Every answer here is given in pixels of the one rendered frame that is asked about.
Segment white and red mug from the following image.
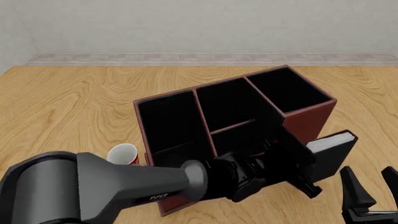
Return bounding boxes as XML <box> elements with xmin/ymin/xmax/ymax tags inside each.
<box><xmin>106</xmin><ymin>142</ymin><xmax>139</xmax><ymax>166</ymax></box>

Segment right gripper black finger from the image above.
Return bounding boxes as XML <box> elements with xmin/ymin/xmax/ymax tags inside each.
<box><xmin>381</xmin><ymin>166</ymin><xmax>398</xmax><ymax>200</ymax></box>
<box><xmin>340</xmin><ymin>166</ymin><xmax>377</xmax><ymax>211</ymax></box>

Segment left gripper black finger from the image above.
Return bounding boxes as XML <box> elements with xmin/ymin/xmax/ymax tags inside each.
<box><xmin>280</xmin><ymin>140</ymin><xmax>317</xmax><ymax>170</ymax></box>

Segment black book with white pages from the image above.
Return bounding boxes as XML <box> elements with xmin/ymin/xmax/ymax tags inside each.
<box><xmin>306</xmin><ymin>129</ymin><xmax>359</xmax><ymax>183</ymax></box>

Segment red-brown desk caddy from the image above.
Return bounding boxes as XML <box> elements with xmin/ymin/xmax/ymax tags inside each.
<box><xmin>133</xmin><ymin>65</ymin><xmax>338</xmax><ymax>217</ymax></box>

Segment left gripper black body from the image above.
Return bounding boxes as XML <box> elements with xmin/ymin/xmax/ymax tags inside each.
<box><xmin>263</xmin><ymin>137</ymin><xmax>308</xmax><ymax>185</ymax></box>

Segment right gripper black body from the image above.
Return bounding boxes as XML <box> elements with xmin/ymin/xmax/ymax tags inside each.
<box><xmin>341</xmin><ymin>205</ymin><xmax>398</xmax><ymax>224</ymax></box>

